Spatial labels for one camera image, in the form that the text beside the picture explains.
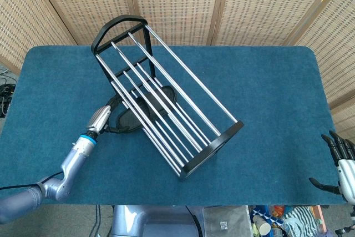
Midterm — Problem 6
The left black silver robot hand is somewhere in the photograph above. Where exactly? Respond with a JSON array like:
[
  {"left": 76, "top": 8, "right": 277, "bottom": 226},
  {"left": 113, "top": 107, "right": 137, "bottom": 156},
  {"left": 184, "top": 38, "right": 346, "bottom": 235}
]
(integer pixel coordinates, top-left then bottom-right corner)
[{"left": 85, "top": 94, "right": 141, "bottom": 135}]

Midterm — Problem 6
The bundle of black floor cables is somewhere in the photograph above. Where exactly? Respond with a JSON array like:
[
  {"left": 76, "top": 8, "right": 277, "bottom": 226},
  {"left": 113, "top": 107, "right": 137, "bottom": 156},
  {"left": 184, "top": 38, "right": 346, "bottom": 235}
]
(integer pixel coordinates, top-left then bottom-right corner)
[{"left": 0, "top": 64, "right": 18, "bottom": 118}]

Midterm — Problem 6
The black rubber slipper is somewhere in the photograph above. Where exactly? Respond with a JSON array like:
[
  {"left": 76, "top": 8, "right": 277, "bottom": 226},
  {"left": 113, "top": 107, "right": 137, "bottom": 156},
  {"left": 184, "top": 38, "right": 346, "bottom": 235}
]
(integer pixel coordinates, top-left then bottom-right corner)
[{"left": 118, "top": 84, "right": 178, "bottom": 133}]

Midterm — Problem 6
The white paper cup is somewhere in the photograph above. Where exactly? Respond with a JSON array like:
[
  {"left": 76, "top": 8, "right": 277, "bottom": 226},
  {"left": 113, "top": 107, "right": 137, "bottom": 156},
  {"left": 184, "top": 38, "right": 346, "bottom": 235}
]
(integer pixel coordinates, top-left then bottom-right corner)
[{"left": 252, "top": 215, "right": 272, "bottom": 235}]

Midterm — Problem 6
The blue white patterned package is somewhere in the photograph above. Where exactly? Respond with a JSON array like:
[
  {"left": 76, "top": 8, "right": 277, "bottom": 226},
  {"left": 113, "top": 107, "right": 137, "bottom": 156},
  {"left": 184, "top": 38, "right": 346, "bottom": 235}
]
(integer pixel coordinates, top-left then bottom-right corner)
[{"left": 250, "top": 205, "right": 285, "bottom": 227}]

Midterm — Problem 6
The black chrome shoe rack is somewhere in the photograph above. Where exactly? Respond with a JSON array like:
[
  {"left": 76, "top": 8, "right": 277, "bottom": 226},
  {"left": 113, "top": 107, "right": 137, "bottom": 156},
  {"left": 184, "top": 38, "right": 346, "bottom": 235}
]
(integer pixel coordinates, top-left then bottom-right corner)
[{"left": 90, "top": 14, "right": 245, "bottom": 181}]

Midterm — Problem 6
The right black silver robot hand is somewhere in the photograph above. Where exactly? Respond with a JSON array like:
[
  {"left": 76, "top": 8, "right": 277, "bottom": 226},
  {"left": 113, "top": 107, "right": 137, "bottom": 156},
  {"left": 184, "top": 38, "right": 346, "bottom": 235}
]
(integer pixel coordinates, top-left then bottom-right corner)
[{"left": 308, "top": 130, "right": 355, "bottom": 204}]

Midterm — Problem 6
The thick black torso cable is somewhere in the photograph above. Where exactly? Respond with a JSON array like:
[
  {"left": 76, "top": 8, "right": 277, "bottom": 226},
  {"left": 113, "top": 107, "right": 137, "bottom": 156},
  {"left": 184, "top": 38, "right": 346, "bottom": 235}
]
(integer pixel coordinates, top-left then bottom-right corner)
[{"left": 185, "top": 205, "right": 205, "bottom": 237}]

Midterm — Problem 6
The orange wooden frame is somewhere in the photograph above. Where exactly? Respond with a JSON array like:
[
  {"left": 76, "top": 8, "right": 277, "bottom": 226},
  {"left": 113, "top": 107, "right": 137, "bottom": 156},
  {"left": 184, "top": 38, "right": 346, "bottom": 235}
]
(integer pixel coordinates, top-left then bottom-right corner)
[{"left": 315, "top": 205, "right": 324, "bottom": 232}]

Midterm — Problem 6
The grey robot torso base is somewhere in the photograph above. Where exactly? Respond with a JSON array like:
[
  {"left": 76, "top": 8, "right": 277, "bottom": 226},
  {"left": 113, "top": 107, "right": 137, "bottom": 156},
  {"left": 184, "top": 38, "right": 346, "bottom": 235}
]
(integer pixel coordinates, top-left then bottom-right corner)
[{"left": 110, "top": 205, "right": 205, "bottom": 237}]

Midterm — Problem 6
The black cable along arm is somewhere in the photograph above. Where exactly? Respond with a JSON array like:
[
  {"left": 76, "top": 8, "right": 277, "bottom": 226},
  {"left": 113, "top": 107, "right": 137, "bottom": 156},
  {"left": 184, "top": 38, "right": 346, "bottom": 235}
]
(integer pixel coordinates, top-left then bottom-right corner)
[{"left": 0, "top": 172, "right": 65, "bottom": 191}]

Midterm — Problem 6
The thin black hanging cable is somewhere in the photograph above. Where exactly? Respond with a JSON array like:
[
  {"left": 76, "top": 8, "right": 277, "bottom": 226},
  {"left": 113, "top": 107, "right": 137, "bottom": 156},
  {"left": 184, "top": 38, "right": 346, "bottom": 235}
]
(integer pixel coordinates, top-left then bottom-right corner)
[{"left": 95, "top": 205, "right": 102, "bottom": 237}]

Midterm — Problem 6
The blue carpet table cover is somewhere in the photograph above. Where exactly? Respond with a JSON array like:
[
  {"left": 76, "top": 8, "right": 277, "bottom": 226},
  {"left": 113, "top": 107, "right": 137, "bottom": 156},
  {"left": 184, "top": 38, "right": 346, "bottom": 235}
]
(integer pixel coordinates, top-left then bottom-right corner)
[{"left": 0, "top": 45, "right": 351, "bottom": 207}]

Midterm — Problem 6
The woven rattan folding screen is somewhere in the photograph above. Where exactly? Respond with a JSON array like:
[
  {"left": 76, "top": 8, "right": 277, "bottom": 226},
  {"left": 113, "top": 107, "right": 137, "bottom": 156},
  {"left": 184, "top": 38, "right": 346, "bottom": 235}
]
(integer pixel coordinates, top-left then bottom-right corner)
[{"left": 0, "top": 0, "right": 355, "bottom": 138}]

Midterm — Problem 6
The black white striped bag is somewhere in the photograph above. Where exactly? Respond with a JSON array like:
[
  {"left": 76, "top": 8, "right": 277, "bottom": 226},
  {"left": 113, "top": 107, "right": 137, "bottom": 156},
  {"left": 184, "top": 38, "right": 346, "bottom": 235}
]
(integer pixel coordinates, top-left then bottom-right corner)
[{"left": 282, "top": 206, "right": 317, "bottom": 234}]

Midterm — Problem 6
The grey box with QR label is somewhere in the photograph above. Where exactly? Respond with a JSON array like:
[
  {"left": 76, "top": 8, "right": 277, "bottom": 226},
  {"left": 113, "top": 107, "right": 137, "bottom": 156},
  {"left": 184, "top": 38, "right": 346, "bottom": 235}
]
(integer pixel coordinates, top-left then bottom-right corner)
[{"left": 201, "top": 205, "right": 251, "bottom": 237}]

